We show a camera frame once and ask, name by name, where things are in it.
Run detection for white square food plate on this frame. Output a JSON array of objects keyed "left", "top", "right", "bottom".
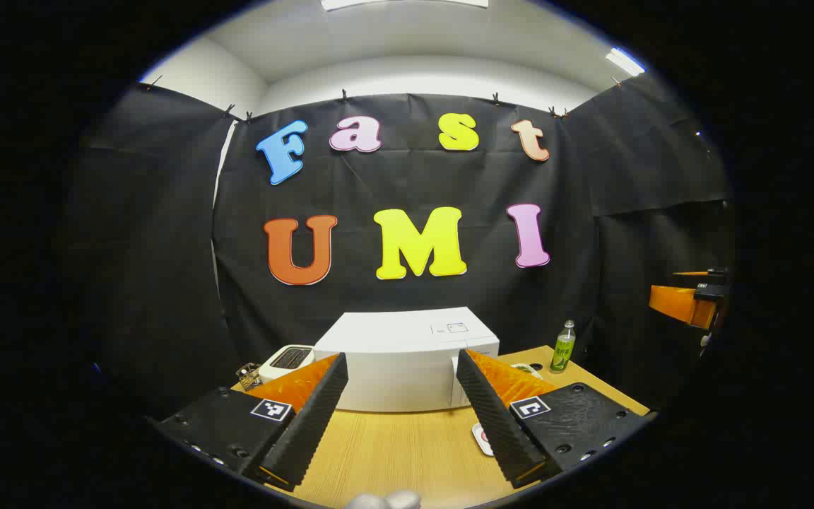
[{"left": 472, "top": 423, "right": 497, "bottom": 457}]

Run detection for white toaster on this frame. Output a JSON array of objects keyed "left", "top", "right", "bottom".
[{"left": 259, "top": 344, "right": 317, "bottom": 383}]

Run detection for white microwave oven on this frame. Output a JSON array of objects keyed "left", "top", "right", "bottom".
[{"left": 313, "top": 307, "right": 500, "bottom": 414}]

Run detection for ceiling light panel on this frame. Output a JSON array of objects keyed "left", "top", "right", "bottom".
[{"left": 605, "top": 47, "right": 646, "bottom": 77}]

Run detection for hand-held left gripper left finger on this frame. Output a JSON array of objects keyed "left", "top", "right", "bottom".
[{"left": 156, "top": 352, "right": 349, "bottom": 493}]

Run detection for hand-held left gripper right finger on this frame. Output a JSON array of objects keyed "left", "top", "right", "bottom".
[{"left": 455, "top": 348, "right": 655, "bottom": 490}]

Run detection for black backdrop cloth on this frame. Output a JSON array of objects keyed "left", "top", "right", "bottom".
[{"left": 61, "top": 74, "right": 736, "bottom": 425}]

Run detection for green label drink bottle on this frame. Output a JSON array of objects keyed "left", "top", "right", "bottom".
[{"left": 550, "top": 320, "right": 577, "bottom": 374}]

